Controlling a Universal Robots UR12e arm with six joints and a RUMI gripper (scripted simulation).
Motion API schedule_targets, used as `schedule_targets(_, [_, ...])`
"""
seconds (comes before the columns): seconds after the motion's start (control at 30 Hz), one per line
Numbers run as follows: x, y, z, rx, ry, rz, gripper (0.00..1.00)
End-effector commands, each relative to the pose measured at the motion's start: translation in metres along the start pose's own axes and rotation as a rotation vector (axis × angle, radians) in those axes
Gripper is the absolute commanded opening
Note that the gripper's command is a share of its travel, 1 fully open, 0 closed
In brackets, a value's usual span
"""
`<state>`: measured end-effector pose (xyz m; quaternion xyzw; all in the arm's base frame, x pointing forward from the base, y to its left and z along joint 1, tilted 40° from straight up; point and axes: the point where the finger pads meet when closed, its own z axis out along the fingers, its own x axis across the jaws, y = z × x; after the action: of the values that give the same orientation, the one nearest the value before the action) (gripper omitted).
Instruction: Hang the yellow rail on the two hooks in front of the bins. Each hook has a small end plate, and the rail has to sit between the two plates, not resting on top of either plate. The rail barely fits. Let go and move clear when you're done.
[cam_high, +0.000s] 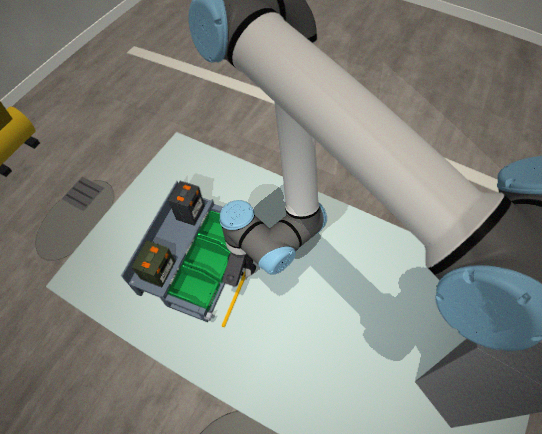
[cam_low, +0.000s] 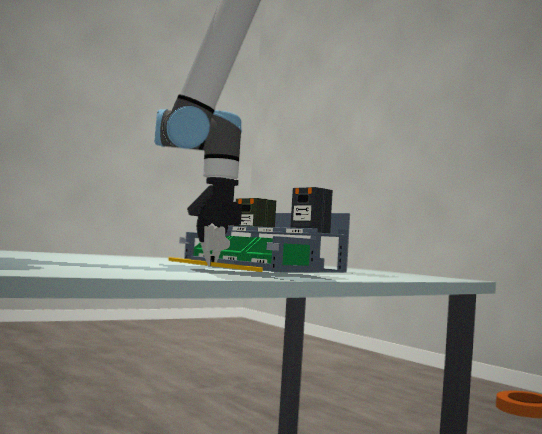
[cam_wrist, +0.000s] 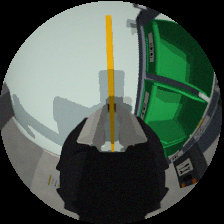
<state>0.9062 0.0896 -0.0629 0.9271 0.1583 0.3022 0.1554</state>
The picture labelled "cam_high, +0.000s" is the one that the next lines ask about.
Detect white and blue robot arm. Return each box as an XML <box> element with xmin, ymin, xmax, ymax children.
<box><xmin>189</xmin><ymin>0</ymin><xmax>542</xmax><ymax>351</ymax></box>

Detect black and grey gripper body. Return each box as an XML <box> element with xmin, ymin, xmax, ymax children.
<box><xmin>243</xmin><ymin>255</ymin><xmax>253</xmax><ymax>269</ymax></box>

